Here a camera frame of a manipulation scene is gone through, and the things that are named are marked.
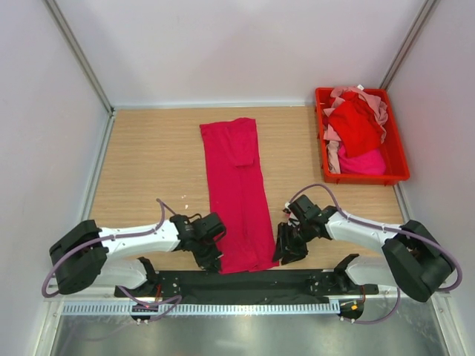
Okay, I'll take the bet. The right corner aluminium post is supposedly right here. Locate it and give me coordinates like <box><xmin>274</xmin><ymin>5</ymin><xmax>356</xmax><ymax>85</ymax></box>
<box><xmin>379</xmin><ymin>0</ymin><xmax>440</xmax><ymax>90</ymax></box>

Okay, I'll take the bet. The corner aluminium post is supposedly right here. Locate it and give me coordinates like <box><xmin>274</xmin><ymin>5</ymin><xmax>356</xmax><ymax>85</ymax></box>
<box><xmin>379</xmin><ymin>0</ymin><xmax>440</xmax><ymax>90</ymax></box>
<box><xmin>43</xmin><ymin>0</ymin><xmax>115</xmax><ymax>116</ymax></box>

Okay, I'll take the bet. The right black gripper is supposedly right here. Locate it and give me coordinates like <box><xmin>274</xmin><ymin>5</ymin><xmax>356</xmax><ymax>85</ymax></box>
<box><xmin>272</xmin><ymin>220</ymin><xmax>314</xmax><ymax>266</ymax></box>

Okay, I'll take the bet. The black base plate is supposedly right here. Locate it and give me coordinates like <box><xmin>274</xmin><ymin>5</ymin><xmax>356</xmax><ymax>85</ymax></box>
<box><xmin>128</xmin><ymin>269</ymin><xmax>379</xmax><ymax>298</ymax></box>

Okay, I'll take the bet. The red t shirt in bin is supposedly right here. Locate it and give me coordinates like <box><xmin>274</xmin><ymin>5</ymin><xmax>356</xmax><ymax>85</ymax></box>
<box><xmin>324</xmin><ymin>90</ymin><xmax>384</xmax><ymax>158</ymax></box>

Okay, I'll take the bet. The crimson t shirt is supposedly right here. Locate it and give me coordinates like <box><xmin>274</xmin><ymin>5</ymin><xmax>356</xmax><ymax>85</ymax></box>
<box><xmin>200</xmin><ymin>118</ymin><xmax>279</xmax><ymax>274</ymax></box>

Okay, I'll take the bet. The slotted cable duct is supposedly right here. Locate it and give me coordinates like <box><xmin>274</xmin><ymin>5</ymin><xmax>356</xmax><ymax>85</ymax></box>
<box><xmin>62</xmin><ymin>300</ymin><xmax>340</xmax><ymax>317</ymax></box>

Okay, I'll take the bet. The aluminium frame rail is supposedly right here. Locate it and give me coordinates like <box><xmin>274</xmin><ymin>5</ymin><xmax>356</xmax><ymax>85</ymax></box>
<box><xmin>44</xmin><ymin>267</ymin><xmax>452</xmax><ymax>301</ymax></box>

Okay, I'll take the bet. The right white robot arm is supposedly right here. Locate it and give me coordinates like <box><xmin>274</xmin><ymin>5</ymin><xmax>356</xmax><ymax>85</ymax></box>
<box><xmin>273</xmin><ymin>194</ymin><xmax>456</xmax><ymax>303</ymax></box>

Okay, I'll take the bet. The magenta t shirt in bin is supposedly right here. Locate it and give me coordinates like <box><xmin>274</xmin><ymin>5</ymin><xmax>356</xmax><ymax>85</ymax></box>
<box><xmin>338</xmin><ymin>145</ymin><xmax>387</xmax><ymax>175</ymax></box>

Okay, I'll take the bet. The red plastic bin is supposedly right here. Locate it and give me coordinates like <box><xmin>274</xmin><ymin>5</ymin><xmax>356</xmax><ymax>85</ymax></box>
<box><xmin>315</xmin><ymin>88</ymin><xmax>410</xmax><ymax>186</ymax></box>

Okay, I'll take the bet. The left corner aluminium post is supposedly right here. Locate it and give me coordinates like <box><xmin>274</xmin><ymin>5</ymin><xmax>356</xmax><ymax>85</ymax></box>
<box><xmin>43</xmin><ymin>0</ymin><xmax>115</xmax><ymax>116</ymax></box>

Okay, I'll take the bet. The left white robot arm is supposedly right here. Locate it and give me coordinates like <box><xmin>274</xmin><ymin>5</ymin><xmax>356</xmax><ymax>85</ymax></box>
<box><xmin>46</xmin><ymin>213</ymin><xmax>227</xmax><ymax>297</ymax></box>

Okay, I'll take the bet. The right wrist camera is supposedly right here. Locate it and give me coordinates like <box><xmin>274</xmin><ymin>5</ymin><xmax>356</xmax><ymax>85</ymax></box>
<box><xmin>283</xmin><ymin>202</ymin><xmax>294</xmax><ymax>216</ymax></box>

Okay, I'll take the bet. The pink t shirt in bin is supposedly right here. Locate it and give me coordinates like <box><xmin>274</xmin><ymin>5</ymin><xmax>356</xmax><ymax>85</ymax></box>
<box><xmin>324</xmin><ymin>85</ymin><xmax>388</xmax><ymax>174</ymax></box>

